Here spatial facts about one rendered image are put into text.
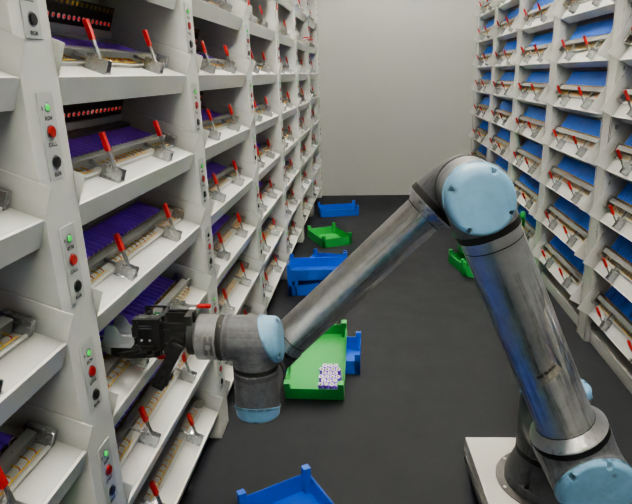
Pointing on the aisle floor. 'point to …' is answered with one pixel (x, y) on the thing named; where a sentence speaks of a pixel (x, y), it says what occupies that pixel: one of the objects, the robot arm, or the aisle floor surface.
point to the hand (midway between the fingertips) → (101, 344)
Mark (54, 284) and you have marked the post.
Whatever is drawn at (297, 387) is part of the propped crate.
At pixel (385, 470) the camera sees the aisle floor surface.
